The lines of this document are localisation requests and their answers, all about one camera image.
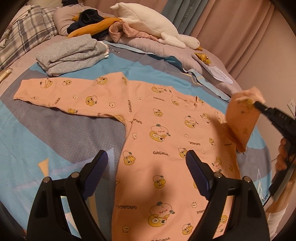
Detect mauve pillow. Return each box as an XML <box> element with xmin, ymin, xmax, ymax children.
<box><xmin>53</xmin><ymin>4</ymin><xmax>114</xmax><ymax>36</ymax></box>

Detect pink crumpled garment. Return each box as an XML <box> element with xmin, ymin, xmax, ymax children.
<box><xmin>108</xmin><ymin>21</ymin><xmax>158</xmax><ymax>43</ymax></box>

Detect teal curtain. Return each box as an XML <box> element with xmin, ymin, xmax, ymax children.
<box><xmin>162</xmin><ymin>0</ymin><xmax>208</xmax><ymax>35</ymax></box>

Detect plaid pillow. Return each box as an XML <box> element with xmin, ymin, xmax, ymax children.
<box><xmin>1</xmin><ymin>6</ymin><xmax>58</xmax><ymax>70</ymax></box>

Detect dark navy garment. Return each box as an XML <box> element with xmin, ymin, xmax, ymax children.
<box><xmin>67</xmin><ymin>9</ymin><xmax>108</xmax><ymax>40</ymax></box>

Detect blue grey patterned bed sheet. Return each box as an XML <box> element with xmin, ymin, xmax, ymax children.
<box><xmin>0</xmin><ymin>40</ymin><xmax>273</xmax><ymax>239</ymax></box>

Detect pink cartoon print baby garment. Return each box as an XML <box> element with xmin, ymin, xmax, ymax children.
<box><xmin>14</xmin><ymin>72</ymin><xmax>264</xmax><ymax>240</ymax></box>

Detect folded grey clothes stack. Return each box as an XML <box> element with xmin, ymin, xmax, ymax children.
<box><xmin>36</xmin><ymin>34</ymin><xmax>109</xmax><ymax>77</ymax></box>

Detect pink curtain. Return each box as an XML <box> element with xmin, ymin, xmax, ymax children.
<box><xmin>83</xmin><ymin>0</ymin><xmax>276</xmax><ymax>79</ymax></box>

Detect white printed paper sheets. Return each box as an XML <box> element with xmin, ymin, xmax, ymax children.
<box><xmin>205</xmin><ymin>66</ymin><xmax>233</xmax><ymax>84</ymax></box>

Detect white goose plush toy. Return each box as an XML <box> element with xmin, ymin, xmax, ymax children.
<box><xmin>110</xmin><ymin>2</ymin><xmax>200</xmax><ymax>49</ymax></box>

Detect yellow crumpled wrapper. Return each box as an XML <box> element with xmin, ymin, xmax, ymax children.
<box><xmin>194</xmin><ymin>53</ymin><xmax>212</xmax><ymax>65</ymax></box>

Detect person's right hand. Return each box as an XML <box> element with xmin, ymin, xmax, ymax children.
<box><xmin>275</xmin><ymin>138</ymin><xmax>287</xmax><ymax>171</ymax></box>

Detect white wall socket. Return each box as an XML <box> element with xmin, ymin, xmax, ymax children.
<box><xmin>287</xmin><ymin>99</ymin><xmax>295</xmax><ymax>118</ymax></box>

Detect mauve folded quilt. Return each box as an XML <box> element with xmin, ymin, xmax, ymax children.
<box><xmin>118</xmin><ymin>36</ymin><xmax>242</xmax><ymax>96</ymax></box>

